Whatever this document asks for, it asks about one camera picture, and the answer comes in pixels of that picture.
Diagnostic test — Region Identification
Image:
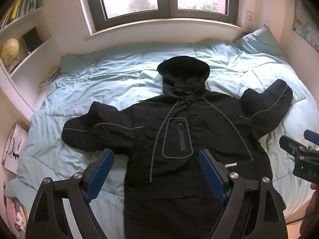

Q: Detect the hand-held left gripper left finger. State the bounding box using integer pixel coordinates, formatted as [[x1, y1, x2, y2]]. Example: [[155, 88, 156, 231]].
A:
[[25, 148, 115, 239]]

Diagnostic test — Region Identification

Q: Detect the beige window sill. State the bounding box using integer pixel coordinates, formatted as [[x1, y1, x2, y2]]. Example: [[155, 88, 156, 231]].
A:
[[83, 17, 251, 42]]

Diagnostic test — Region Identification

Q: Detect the white calligraphy paper bag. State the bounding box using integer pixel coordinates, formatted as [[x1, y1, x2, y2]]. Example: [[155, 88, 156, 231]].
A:
[[1, 123, 31, 174]]

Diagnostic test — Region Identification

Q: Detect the row of books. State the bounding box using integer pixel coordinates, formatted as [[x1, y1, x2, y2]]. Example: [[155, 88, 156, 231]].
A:
[[0, 0, 40, 28]]

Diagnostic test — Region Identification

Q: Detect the black speaker box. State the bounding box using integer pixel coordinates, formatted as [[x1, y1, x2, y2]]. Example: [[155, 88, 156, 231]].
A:
[[22, 27, 43, 53]]

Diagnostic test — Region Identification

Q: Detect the light blue duvet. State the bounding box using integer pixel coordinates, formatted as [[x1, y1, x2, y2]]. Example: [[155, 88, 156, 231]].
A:
[[4, 38, 317, 231]]

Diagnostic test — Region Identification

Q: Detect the light blue pillow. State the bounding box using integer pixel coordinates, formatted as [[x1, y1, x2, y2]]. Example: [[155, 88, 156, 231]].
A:
[[234, 26, 287, 58]]

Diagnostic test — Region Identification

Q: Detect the dark framed window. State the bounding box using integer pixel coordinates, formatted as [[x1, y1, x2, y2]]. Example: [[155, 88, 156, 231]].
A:
[[78, 0, 240, 31]]

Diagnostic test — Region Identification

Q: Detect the black hooded jacket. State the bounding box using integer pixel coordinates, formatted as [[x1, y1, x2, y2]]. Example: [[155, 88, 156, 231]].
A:
[[61, 56, 293, 239]]

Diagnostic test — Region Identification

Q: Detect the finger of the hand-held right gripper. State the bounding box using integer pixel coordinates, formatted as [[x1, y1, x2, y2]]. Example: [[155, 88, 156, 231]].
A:
[[279, 135, 301, 155], [303, 129, 319, 143]]

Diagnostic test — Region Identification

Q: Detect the person's right hand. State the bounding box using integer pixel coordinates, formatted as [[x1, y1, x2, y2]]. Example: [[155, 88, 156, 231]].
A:
[[300, 182, 319, 235]]

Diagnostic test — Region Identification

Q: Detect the yellow globe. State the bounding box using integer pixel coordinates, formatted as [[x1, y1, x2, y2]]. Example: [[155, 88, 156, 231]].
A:
[[0, 38, 20, 68]]

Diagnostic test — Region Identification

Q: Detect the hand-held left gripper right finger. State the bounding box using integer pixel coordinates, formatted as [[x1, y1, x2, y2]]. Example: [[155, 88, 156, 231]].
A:
[[198, 148, 289, 239]]

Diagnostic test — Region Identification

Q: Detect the pink printed cloth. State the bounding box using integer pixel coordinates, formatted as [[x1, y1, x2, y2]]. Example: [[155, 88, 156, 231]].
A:
[[2, 184, 28, 235]]

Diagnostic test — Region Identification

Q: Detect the white bookshelf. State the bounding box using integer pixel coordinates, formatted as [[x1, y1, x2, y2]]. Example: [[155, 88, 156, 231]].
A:
[[0, 0, 62, 116]]

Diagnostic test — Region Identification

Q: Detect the wall map poster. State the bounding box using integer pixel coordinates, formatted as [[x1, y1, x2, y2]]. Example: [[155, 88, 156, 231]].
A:
[[291, 0, 319, 53]]

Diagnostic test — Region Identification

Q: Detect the stack of books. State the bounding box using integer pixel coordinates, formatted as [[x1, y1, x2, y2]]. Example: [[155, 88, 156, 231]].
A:
[[38, 67, 61, 89]]

